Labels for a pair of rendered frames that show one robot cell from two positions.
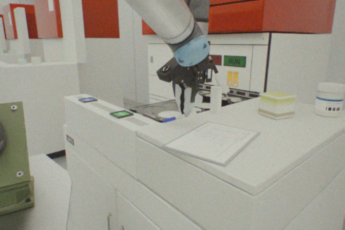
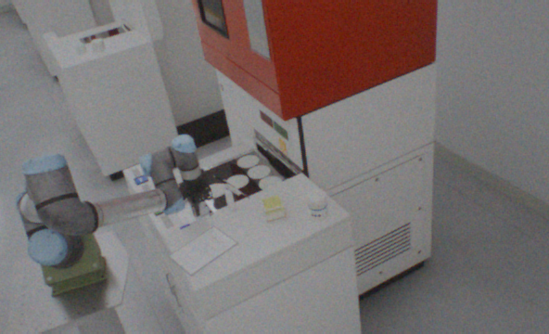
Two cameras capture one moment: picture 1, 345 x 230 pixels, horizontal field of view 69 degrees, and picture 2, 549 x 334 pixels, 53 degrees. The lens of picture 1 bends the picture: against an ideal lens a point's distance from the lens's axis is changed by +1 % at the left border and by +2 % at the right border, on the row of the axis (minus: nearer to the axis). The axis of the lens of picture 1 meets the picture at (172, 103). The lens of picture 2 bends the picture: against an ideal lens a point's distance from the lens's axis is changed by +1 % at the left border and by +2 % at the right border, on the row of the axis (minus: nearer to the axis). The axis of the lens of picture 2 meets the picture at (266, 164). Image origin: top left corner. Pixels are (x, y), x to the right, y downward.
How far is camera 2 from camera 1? 153 cm
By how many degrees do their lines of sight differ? 26
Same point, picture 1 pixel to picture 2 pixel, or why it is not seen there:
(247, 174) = (197, 282)
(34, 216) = (107, 287)
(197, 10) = (184, 165)
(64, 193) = (123, 271)
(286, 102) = (274, 211)
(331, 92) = (311, 203)
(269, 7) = (290, 98)
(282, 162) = (223, 274)
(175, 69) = not seen: hidden behind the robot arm
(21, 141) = (92, 244)
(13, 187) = (93, 272)
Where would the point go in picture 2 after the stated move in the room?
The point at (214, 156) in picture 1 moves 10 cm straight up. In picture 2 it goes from (190, 268) to (184, 247)
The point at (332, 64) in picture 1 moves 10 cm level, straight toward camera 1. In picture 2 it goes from (525, 44) to (516, 51)
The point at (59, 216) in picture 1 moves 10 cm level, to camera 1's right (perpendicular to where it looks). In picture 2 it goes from (120, 288) to (144, 289)
